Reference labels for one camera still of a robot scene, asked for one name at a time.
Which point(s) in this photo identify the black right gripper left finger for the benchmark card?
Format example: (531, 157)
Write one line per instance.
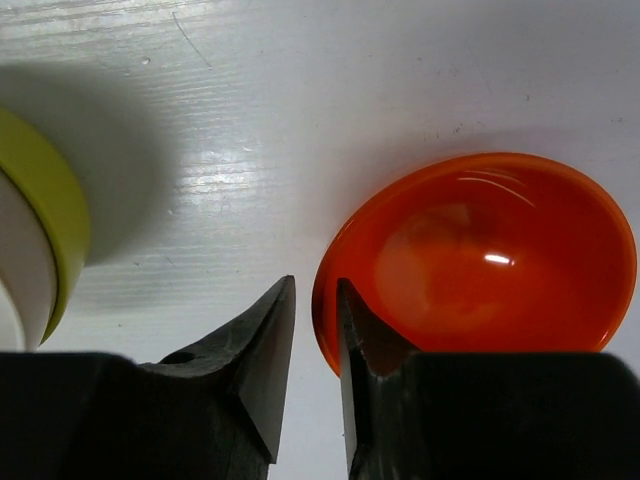
(210, 410)

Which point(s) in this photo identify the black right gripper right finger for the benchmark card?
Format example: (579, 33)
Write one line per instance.
(410, 414)

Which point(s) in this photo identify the white bowl flower pattern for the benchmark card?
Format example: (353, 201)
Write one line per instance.
(45, 235)

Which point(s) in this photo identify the orange plastic bowl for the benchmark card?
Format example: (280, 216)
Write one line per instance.
(491, 252)

